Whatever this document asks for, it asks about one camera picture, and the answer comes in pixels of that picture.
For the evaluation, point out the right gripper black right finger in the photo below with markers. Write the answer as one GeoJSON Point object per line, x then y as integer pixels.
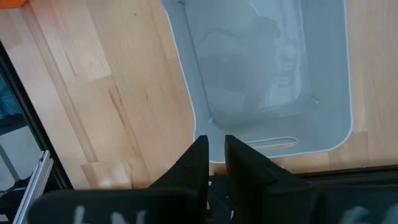
{"type": "Point", "coordinates": [248, 174]}

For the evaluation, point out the black frame side rails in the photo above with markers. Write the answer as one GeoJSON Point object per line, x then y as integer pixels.
{"type": "Point", "coordinates": [357, 175]}

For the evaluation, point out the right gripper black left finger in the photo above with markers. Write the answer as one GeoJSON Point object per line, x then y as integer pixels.
{"type": "Point", "coordinates": [192, 174]}

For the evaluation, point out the black frame long beam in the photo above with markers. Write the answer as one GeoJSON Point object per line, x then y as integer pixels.
{"type": "Point", "coordinates": [28, 109]}

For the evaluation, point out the orange plastic mesh basket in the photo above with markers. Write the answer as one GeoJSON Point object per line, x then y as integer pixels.
{"type": "Point", "coordinates": [11, 3]}

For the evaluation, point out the silver aluminium extrusion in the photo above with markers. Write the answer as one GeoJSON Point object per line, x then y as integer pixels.
{"type": "Point", "coordinates": [34, 183]}

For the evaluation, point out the grey plastic bin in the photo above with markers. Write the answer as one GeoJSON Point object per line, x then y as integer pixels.
{"type": "Point", "coordinates": [248, 62]}

